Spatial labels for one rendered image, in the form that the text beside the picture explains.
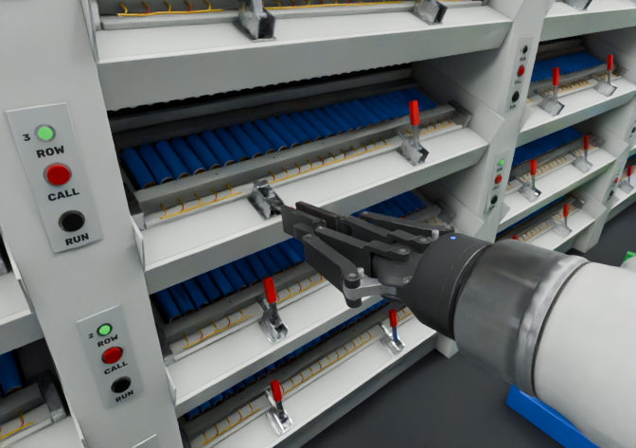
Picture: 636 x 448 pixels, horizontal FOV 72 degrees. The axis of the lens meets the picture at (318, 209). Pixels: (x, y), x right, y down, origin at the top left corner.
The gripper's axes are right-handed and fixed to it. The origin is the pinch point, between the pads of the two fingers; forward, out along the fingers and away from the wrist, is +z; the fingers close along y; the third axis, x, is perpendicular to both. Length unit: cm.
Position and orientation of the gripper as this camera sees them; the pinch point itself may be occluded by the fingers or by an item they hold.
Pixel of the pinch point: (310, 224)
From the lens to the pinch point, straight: 46.3
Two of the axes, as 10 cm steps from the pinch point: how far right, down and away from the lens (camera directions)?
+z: -6.2, -2.3, 7.5
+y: 7.8, -2.9, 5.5
